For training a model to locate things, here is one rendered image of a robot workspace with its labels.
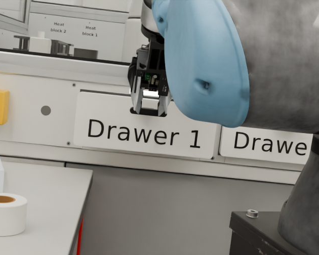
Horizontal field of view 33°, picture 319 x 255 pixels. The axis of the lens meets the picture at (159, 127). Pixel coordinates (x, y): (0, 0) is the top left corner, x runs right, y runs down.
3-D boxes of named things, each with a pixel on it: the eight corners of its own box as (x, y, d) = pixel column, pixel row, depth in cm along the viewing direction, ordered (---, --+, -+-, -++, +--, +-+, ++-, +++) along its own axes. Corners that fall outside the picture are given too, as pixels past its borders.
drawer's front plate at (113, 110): (212, 159, 114) (218, 107, 113) (72, 144, 112) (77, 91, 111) (210, 157, 116) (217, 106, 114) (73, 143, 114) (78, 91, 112)
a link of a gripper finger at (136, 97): (122, 125, 104) (134, 88, 98) (124, 105, 108) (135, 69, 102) (138, 129, 105) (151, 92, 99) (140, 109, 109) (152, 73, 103)
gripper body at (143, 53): (131, 95, 97) (138, 38, 89) (134, 67, 103) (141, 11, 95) (174, 100, 97) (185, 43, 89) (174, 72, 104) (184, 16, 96)
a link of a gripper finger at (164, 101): (156, 130, 105) (155, 93, 99) (157, 111, 109) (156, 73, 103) (172, 130, 105) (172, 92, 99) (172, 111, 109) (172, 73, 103)
